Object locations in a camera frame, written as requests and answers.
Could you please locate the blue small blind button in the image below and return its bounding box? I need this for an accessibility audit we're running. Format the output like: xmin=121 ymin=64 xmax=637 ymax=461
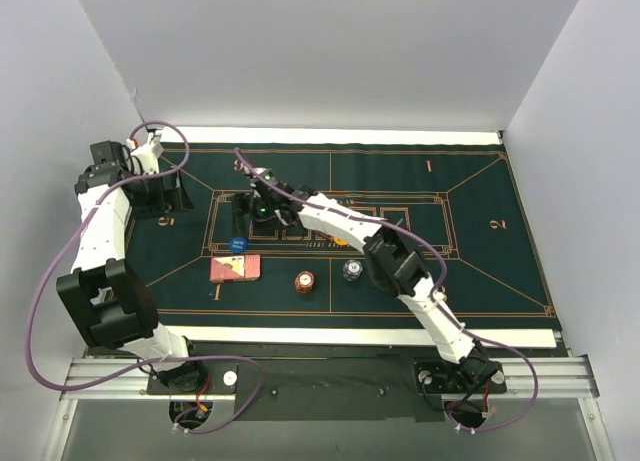
xmin=229 ymin=236 xmax=248 ymax=254

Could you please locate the red poker chip stack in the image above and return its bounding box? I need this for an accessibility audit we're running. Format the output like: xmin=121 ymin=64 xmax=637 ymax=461
xmin=294 ymin=271 xmax=315 ymax=294

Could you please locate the blue poker chip stack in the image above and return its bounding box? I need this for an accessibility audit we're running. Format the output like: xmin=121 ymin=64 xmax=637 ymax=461
xmin=343 ymin=259 xmax=363 ymax=281

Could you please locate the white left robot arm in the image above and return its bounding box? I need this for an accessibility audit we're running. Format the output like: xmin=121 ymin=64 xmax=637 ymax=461
xmin=56 ymin=162 xmax=206 ymax=393

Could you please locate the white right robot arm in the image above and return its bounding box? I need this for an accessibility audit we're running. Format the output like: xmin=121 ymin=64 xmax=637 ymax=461
xmin=234 ymin=163 xmax=499 ymax=390

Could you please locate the red playing card deck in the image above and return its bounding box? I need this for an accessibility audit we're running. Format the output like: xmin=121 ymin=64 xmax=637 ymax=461
xmin=209 ymin=254 xmax=261 ymax=283

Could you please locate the green poker table mat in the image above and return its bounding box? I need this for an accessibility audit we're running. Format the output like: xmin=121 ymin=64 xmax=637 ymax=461
xmin=125 ymin=142 xmax=561 ymax=330

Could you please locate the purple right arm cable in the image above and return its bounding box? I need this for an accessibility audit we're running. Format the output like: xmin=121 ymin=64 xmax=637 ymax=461
xmin=233 ymin=147 xmax=541 ymax=435

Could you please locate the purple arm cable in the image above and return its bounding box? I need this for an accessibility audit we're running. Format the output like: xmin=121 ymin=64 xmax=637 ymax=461
xmin=23 ymin=118 xmax=264 ymax=436
xmin=233 ymin=147 xmax=541 ymax=435

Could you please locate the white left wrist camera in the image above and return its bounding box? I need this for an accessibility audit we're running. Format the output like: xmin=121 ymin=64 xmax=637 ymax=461
xmin=127 ymin=134 xmax=164 ymax=175

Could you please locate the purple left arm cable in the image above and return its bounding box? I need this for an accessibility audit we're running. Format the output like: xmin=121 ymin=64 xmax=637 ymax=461
xmin=23 ymin=118 xmax=264 ymax=436

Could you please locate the aluminium mounting rail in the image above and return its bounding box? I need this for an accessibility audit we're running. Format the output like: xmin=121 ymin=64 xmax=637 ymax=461
xmin=62 ymin=357 xmax=599 ymax=401

